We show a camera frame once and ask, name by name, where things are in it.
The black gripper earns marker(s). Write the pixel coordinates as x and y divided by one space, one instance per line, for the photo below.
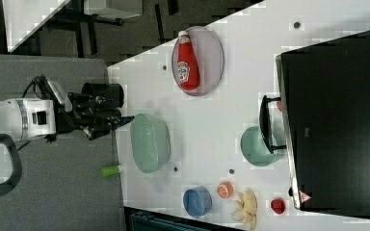
91 114

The green oval strainer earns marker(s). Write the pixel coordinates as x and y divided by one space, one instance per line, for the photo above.
150 140

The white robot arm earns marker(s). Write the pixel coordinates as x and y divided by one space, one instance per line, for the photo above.
30 119

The black utensil holder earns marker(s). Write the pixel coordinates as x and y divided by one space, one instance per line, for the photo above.
113 94

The green spatula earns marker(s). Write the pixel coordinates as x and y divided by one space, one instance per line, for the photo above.
110 171

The red ketchup bottle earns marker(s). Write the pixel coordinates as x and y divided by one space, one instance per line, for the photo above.
187 65

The grey round plate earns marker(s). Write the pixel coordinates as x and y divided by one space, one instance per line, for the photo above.
210 58

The blue cup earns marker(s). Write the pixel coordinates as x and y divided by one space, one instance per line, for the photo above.
197 201

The orange slice toy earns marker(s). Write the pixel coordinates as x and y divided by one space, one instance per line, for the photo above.
225 190

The green mug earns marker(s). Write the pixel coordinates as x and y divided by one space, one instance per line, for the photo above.
255 150

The peeled banana toy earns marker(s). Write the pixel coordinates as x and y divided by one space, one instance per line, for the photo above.
246 208

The red strawberry toy front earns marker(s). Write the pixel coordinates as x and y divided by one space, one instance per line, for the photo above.
278 205

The black toaster oven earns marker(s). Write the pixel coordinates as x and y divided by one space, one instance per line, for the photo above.
324 92

